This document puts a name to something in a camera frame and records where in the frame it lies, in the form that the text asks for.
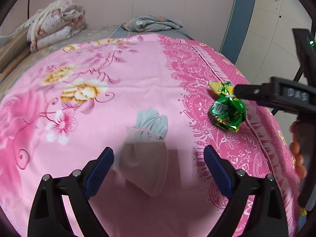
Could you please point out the folded floral quilt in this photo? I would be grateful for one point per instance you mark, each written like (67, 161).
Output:
(59, 21)

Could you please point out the grey folded blanket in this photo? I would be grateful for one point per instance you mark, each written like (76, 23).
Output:
(151, 24)

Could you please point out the pink floral bedspread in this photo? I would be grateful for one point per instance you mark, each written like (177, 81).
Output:
(148, 98)

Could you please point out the white wardrobe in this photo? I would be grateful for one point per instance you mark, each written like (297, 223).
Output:
(259, 40)

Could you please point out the right hand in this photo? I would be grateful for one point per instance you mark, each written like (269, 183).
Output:
(300, 169)

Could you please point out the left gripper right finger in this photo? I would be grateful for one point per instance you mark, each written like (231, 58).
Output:
(267, 216)

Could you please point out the green snack wrapper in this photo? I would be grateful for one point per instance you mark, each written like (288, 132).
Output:
(229, 111)

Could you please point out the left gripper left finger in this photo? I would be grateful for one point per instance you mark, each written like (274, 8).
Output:
(48, 215)

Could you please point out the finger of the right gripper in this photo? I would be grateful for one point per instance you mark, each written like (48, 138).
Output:
(249, 91)

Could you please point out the striped brown pillow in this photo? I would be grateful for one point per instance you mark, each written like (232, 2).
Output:
(13, 52)

